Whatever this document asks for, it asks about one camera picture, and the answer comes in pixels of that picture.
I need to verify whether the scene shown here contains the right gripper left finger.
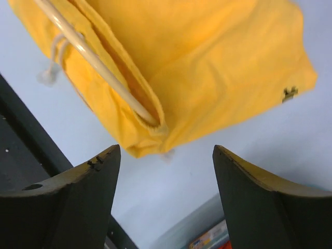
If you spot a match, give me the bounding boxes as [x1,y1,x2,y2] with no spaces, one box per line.
[1,145,121,248]

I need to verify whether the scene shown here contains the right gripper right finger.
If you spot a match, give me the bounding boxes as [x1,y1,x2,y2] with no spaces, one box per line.
[213,145,331,248]

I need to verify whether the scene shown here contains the yellow shorts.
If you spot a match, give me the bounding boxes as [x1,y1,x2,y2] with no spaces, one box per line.
[9,1,317,158]

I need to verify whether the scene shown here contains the yellow hanger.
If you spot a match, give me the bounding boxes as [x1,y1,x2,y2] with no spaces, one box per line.
[35,1,157,126]

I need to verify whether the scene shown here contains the colourful cartoon print shorts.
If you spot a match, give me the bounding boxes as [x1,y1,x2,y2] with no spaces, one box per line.
[188,219,229,249]

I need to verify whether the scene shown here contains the teal laundry basket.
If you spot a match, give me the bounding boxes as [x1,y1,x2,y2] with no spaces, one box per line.
[150,195,225,249]

